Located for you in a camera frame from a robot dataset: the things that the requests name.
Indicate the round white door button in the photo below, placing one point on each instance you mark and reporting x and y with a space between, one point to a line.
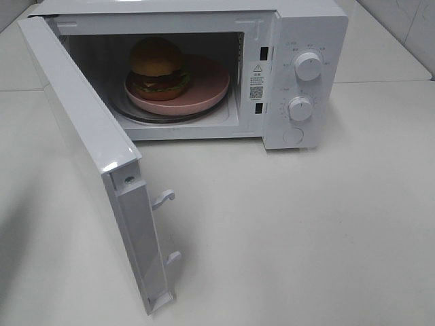
293 136

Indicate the pink round plate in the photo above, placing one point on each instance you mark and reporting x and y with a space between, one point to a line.
207 87

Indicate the white microwave door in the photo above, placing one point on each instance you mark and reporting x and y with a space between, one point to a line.
107 161

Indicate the burger with lettuce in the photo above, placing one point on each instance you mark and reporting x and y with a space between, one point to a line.
157 70

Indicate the lower white dial knob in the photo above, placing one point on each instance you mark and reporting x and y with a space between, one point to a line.
300 108

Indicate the white dial knob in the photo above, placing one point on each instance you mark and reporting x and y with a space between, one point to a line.
300 108
307 66

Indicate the white microwave oven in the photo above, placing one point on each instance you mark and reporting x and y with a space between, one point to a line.
257 41

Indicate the glass turntable tray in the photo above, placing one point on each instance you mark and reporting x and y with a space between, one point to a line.
125 107

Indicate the upper white dial knob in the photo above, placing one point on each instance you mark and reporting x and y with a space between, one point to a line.
307 66

